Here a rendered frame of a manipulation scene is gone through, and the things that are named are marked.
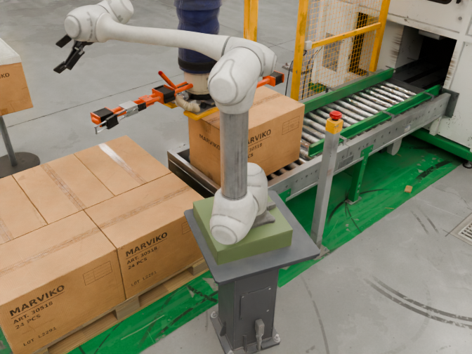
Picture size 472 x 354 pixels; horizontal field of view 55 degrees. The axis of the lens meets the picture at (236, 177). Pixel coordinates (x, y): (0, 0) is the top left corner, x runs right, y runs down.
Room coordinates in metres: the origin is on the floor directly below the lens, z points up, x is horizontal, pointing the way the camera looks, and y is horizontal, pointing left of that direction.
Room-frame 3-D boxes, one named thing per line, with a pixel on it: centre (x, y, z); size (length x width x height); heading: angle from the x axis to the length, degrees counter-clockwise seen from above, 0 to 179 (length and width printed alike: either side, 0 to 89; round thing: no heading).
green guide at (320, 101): (3.45, -0.77, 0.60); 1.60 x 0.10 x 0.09; 130
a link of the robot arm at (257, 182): (1.58, -0.06, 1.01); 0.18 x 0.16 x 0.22; 160
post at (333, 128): (2.25, -0.54, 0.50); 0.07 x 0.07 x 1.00; 40
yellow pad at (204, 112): (2.22, 0.13, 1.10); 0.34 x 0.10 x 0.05; 137
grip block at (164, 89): (2.10, 0.37, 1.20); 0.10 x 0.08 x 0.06; 47
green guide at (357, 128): (3.04, -1.12, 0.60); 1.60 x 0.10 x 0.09; 130
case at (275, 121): (2.48, -0.06, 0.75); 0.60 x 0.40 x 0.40; 133
